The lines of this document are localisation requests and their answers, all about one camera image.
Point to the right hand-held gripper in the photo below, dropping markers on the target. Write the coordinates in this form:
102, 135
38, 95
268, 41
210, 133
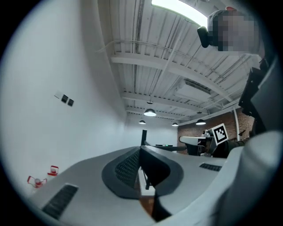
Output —
219, 135

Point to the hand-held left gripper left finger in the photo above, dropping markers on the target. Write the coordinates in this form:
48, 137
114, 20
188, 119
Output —
84, 176

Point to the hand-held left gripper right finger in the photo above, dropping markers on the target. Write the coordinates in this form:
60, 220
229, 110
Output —
190, 176

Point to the person's right forearm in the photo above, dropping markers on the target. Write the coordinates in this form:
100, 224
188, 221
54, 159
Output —
235, 144

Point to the black pendant lamp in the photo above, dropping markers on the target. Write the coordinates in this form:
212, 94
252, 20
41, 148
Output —
142, 121
174, 124
200, 122
149, 112

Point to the white ceiling air conditioner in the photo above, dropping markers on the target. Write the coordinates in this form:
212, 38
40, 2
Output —
194, 88

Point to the black chest-mounted screen device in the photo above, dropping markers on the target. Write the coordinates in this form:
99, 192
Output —
252, 92

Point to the person's head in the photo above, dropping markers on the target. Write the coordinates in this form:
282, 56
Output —
234, 31

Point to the bright ceiling light panel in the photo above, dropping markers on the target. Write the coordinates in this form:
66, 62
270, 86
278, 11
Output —
177, 10

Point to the black wall socket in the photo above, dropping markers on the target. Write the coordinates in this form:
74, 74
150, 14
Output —
64, 98
70, 102

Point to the white wall switch plate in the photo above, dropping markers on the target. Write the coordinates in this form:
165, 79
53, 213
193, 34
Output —
58, 94

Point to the black head-mounted camera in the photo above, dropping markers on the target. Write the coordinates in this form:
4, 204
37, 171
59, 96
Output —
203, 36

